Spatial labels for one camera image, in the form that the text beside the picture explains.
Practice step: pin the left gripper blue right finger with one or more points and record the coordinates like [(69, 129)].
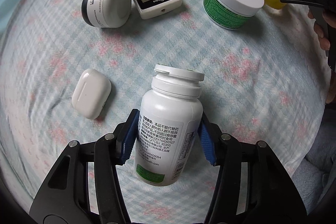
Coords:
[(210, 137)]

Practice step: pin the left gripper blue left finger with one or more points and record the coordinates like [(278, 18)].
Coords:
[(126, 136)]

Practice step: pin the white supplement bottle green label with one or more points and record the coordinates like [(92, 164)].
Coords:
[(169, 117)]

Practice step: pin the white earbuds case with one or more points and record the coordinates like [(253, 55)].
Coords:
[(91, 93)]

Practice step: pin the black silver cream jar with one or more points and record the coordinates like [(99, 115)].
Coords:
[(106, 13)]

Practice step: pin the blue checkered floral bedsheet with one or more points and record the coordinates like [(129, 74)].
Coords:
[(267, 80)]

